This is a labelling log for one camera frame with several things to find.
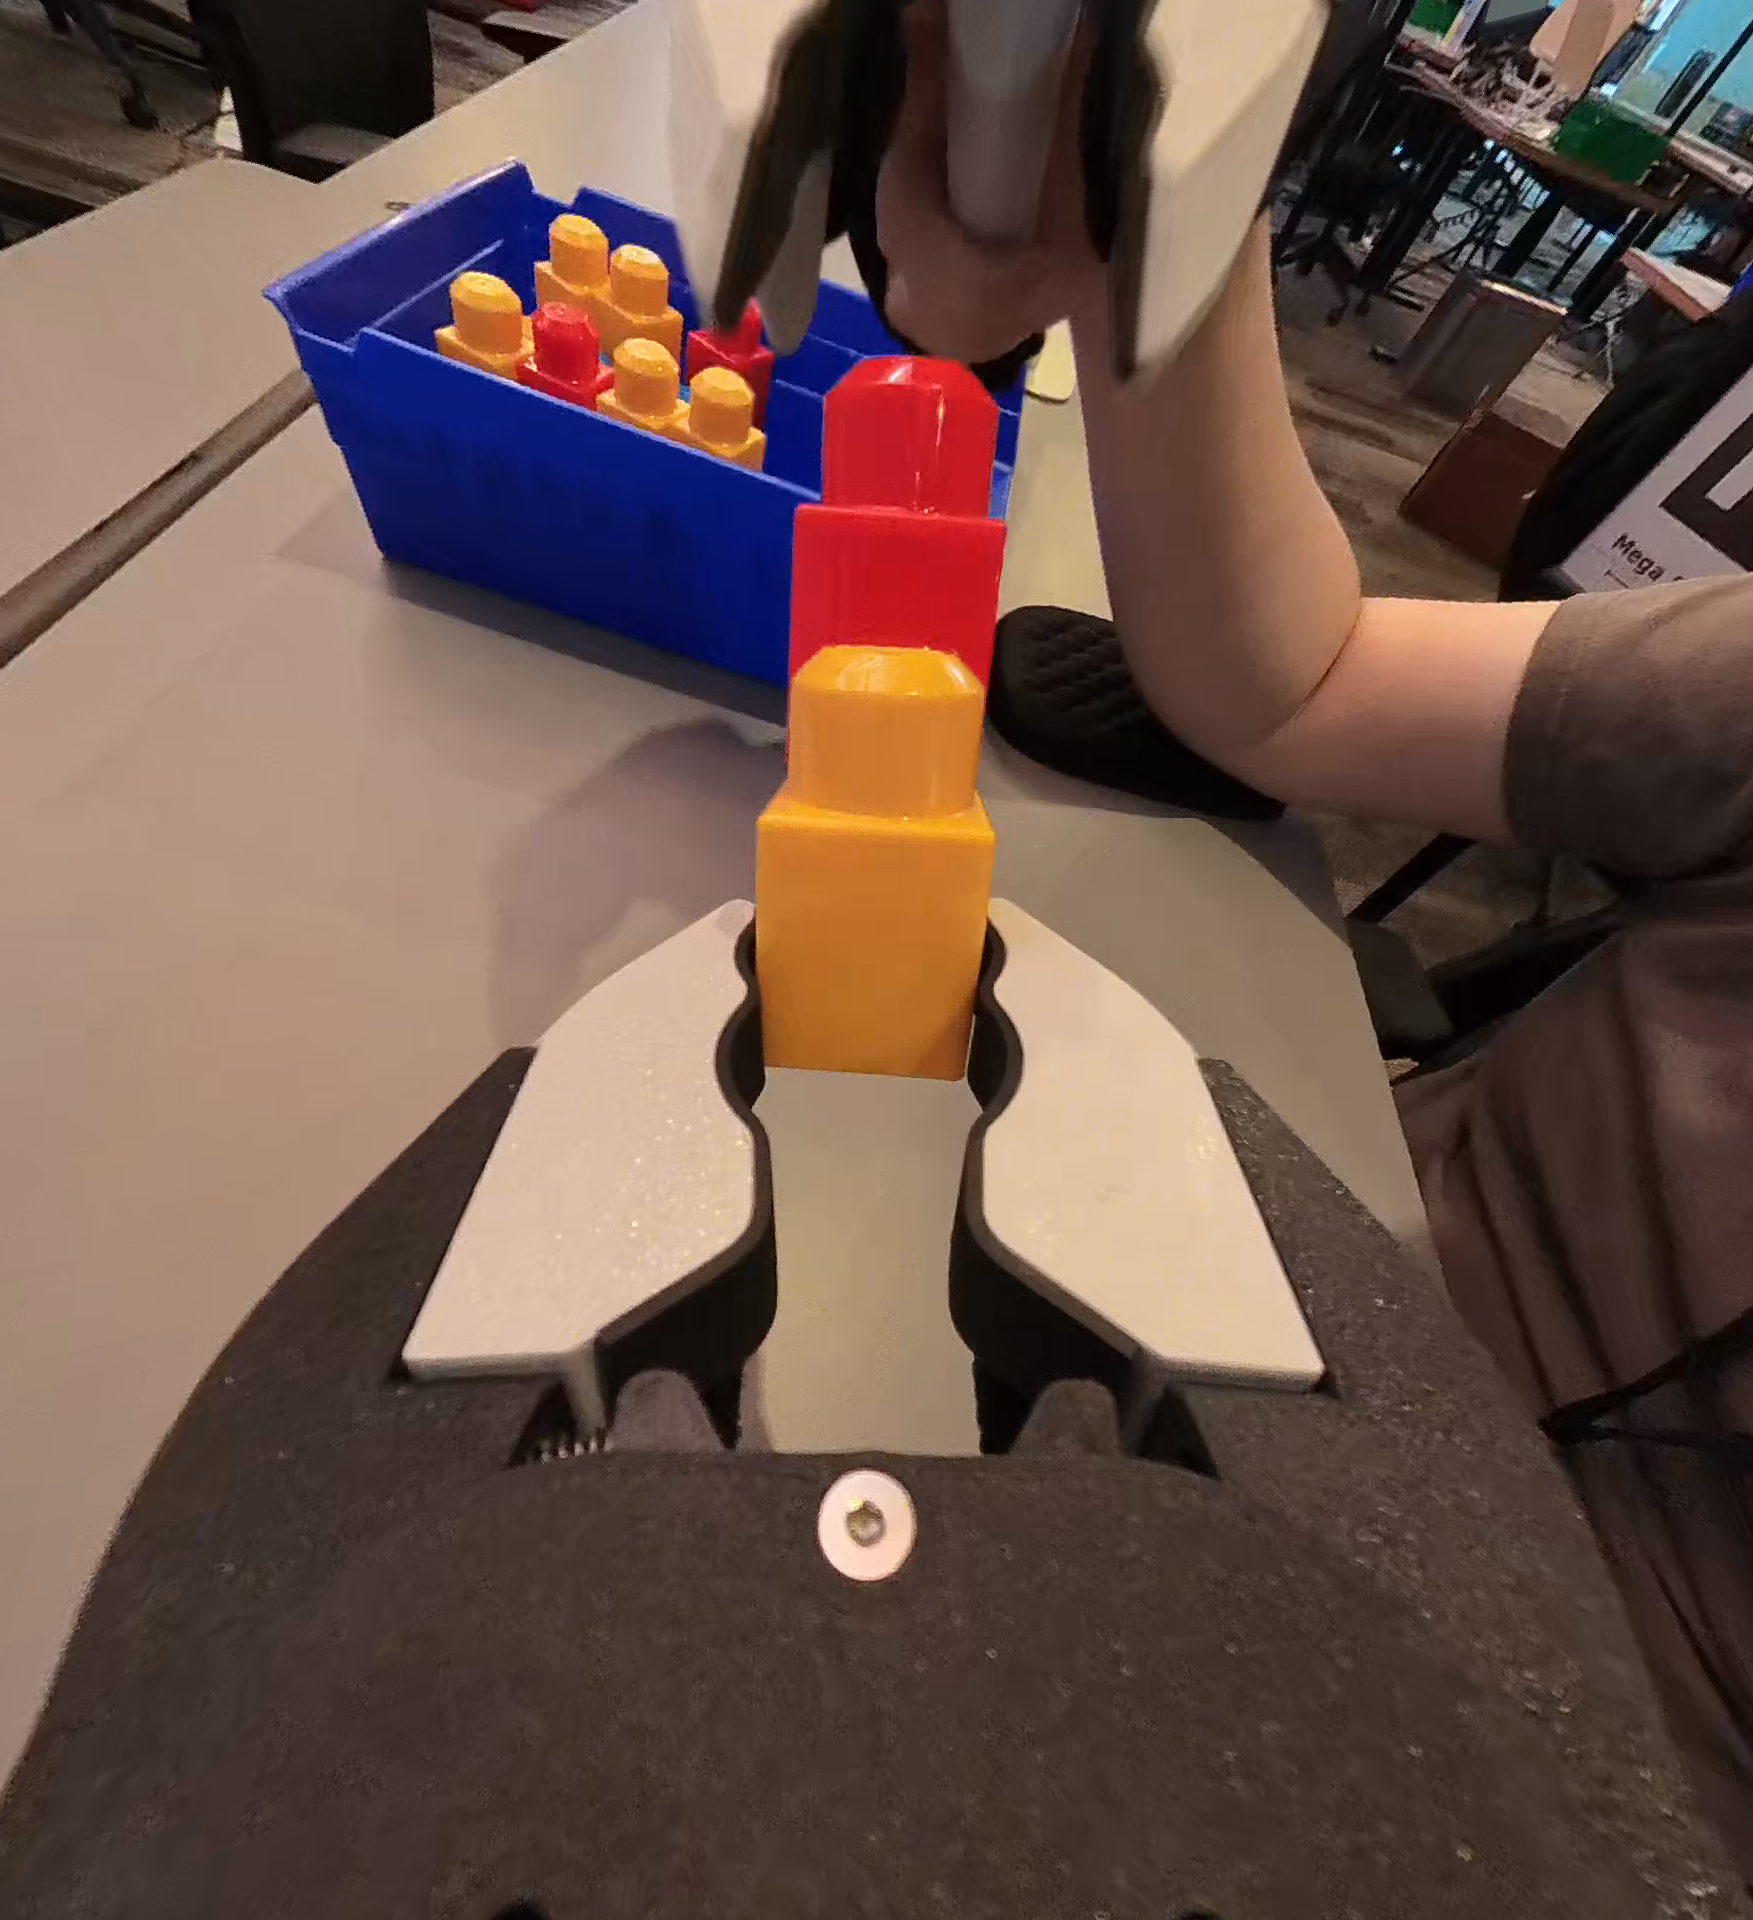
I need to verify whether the framed marker sign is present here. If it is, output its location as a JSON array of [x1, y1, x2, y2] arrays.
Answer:
[[1550, 284, 1753, 603]]

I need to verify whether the green box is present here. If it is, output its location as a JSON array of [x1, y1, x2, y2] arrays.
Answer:
[[1556, 102, 1670, 184]]

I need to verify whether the black strap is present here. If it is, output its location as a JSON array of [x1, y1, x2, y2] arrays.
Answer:
[[1543, 1275, 1753, 1463]]

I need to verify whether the person's right hand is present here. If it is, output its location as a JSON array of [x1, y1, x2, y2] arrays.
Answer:
[[870, 87, 1113, 365]]

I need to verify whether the plain blue object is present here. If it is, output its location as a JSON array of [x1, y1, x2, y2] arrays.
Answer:
[[264, 158, 1030, 688]]

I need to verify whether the grey bin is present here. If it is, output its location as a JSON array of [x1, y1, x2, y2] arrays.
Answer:
[[1402, 268, 1567, 414]]

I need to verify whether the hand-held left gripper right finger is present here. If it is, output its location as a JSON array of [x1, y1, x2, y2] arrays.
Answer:
[[966, 896, 1328, 1389]]

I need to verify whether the yellow two-stud block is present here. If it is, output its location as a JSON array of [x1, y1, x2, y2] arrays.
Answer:
[[757, 645, 998, 1083]]

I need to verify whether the red one-stud block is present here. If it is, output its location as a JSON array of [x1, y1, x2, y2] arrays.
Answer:
[[787, 356, 1008, 722]]

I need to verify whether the pile of toy blocks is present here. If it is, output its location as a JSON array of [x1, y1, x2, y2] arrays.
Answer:
[[433, 213, 776, 475]]

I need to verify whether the cardboard box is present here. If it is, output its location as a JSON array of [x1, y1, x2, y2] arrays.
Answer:
[[1402, 389, 1567, 567]]

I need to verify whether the person's brown shirt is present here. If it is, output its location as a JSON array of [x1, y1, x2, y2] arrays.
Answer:
[[1393, 561, 1753, 1908]]

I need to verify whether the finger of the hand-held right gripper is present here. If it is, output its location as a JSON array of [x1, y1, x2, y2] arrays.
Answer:
[[666, 0, 840, 342], [1079, 0, 1331, 381]]

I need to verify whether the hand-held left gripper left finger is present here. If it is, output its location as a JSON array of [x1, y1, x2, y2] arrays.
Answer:
[[404, 898, 779, 1380]]

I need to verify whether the black office chair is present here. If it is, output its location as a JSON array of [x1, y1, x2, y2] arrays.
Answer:
[[185, 0, 436, 182]]

